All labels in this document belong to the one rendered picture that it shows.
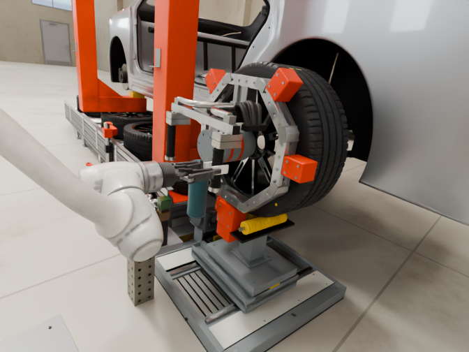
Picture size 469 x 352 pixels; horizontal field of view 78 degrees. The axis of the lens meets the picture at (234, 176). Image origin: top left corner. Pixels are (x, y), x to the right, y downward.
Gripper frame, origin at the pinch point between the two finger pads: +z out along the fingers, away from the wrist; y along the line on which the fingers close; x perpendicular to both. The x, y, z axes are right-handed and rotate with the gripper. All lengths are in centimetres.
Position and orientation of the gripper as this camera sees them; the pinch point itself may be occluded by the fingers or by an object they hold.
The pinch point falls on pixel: (216, 167)
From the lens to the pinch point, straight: 96.1
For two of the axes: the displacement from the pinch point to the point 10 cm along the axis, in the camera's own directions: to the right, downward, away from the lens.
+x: 1.2, -9.3, -3.5
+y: 6.1, 3.5, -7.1
